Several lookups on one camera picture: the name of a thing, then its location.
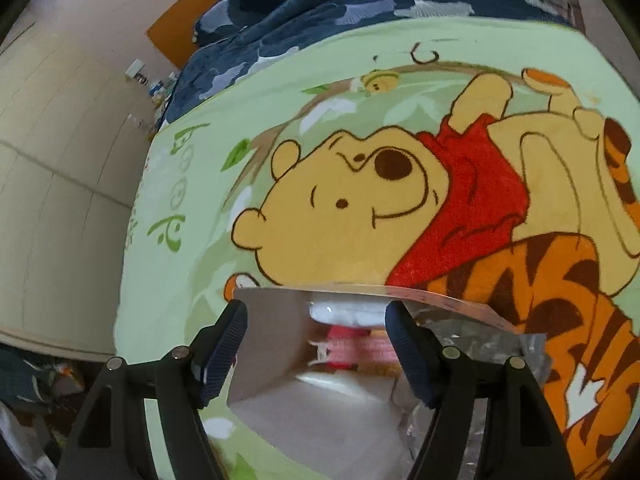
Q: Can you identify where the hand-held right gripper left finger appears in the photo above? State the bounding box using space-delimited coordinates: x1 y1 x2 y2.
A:
55 300 249 480

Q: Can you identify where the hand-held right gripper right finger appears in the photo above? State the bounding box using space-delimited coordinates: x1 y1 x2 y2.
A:
384 301 577 480

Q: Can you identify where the floral hand cream tube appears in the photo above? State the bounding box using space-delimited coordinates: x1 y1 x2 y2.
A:
325 327 402 370

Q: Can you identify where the white cardboard box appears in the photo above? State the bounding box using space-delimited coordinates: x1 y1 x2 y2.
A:
226 282 522 480

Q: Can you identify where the clear plastic wrapper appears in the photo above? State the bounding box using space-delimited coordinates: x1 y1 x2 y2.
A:
400 317 552 480

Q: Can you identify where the cartoon printed green blanket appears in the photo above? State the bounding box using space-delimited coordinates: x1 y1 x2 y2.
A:
114 15 640 480

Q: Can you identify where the cream wardrobe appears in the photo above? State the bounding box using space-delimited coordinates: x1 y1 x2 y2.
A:
0 20 162 362

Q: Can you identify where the cluster of small toiletries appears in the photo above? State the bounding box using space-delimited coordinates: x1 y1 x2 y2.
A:
146 72 178 108

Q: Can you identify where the orange wooden headboard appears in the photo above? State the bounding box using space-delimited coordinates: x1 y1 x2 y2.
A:
146 0 341 70

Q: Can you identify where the navy leaf print pillow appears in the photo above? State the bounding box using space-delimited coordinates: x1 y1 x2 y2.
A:
192 0 317 47

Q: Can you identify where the navy leaf print duvet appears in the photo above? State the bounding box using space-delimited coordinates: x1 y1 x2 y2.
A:
155 0 586 132

